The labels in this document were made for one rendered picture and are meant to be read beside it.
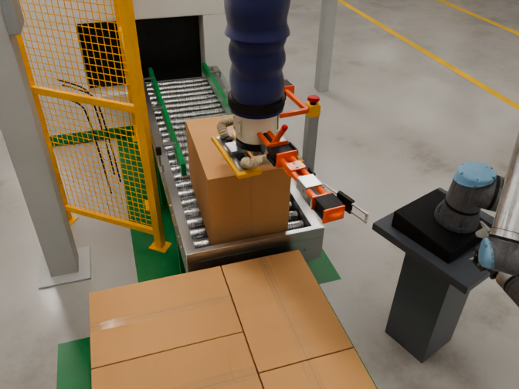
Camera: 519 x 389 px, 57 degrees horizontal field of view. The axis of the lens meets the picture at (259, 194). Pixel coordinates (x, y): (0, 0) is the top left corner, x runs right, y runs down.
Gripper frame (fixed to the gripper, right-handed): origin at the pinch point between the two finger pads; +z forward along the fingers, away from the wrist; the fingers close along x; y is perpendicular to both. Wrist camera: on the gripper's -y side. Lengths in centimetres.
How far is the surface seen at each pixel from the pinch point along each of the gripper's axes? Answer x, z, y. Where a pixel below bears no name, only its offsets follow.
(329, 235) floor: 93, 121, 15
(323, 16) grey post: 11, 353, -58
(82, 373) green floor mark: 82, 44, 172
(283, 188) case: 7, 64, 59
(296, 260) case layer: 37, 45, 59
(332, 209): -32, -8, 60
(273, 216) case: 23, 64, 65
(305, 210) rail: 32, 76, 45
